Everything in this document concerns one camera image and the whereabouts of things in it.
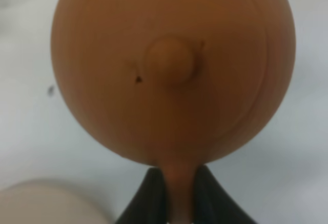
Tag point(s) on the brown clay teapot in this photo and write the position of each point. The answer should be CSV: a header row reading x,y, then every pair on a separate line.
x,y
173,84

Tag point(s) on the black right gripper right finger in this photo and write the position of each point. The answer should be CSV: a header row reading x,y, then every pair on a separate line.
x,y
212,204

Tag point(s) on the beige teapot saucer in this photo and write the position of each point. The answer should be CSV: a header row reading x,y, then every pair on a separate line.
x,y
46,201

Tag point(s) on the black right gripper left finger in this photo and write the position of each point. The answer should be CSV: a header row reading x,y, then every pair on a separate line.
x,y
149,205

